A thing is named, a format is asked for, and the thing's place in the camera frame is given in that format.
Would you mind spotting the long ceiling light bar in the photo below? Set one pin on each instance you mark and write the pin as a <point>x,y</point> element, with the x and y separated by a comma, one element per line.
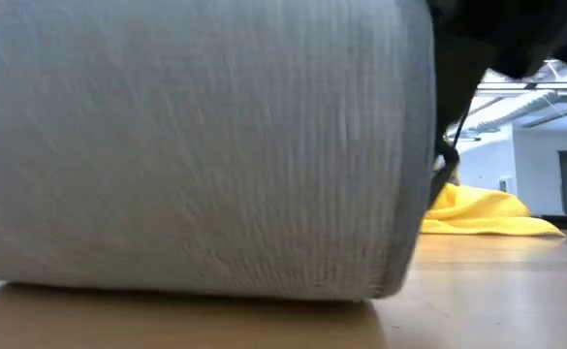
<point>530,85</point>

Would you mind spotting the grey microfiber towel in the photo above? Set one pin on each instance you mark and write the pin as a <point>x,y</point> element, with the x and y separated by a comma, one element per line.
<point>191,145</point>

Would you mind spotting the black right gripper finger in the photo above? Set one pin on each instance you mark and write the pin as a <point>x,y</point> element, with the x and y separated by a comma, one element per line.
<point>457,82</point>

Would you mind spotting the white wall dispenser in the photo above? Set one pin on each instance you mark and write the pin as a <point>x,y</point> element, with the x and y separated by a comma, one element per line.
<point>506,185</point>

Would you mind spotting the silver ventilation duct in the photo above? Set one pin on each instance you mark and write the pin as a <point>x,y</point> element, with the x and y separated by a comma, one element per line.
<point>515,109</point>

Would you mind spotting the yellow microfiber towel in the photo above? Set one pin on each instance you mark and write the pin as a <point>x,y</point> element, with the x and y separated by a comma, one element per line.
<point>486,213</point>

